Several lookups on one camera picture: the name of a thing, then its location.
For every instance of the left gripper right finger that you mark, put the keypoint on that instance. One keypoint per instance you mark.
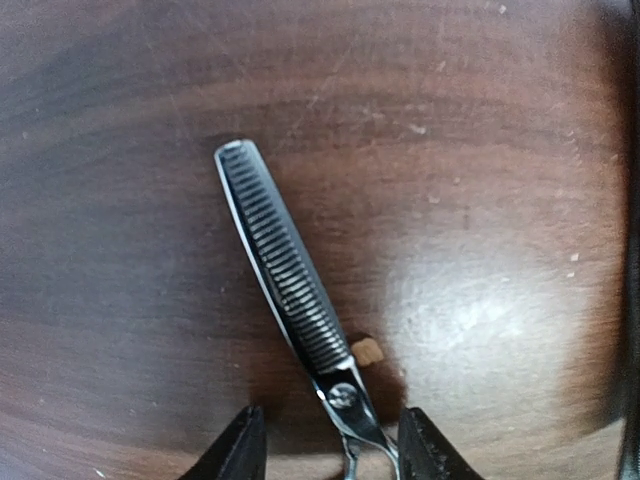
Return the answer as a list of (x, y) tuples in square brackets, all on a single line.
[(425, 453)]

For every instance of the black zippered tool case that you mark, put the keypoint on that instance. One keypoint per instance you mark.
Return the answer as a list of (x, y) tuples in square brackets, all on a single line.
[(629, 458)]

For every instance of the silver thinning scissors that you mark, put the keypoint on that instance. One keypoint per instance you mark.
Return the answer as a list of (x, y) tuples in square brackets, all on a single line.
[(298, 300)]

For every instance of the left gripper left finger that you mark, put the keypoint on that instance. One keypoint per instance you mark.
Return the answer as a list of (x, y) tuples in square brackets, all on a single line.
[(238, 453)]

